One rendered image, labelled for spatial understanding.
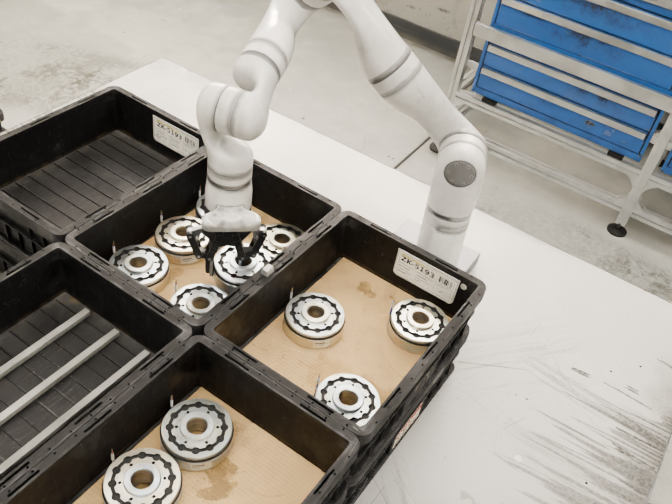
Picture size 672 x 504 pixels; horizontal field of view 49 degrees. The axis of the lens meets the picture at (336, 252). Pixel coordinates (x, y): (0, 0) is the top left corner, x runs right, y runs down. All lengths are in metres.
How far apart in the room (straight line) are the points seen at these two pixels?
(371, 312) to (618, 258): 1.87
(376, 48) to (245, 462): 0.70
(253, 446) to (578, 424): 0.63
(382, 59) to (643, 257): 2.02
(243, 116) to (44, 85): 2.51
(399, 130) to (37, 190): 2.13
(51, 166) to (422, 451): 0.92
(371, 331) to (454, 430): 0.23
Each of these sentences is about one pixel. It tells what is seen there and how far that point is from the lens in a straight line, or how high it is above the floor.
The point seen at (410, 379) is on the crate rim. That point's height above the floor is 0.93.
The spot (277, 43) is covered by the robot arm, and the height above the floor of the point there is 1.25.
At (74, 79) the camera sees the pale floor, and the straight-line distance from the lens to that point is 3.56.
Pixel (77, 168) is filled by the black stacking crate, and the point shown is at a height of 0.83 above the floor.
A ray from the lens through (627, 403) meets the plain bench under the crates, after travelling 1.53.
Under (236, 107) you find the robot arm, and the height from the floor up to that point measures 1.21.
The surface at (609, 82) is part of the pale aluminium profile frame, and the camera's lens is 2.90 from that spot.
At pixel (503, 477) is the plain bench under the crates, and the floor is 0.70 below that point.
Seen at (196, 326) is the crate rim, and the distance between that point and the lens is 1.12.
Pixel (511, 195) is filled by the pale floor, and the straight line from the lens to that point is 3.17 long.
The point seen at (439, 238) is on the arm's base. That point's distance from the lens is 1.47.
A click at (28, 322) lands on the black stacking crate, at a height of 0.83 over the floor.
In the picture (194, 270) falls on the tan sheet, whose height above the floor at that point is 0.83.
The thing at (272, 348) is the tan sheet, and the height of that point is 0.83.
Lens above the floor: 1.77
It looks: 42 degrees down
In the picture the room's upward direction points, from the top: 10 degrees clockwise
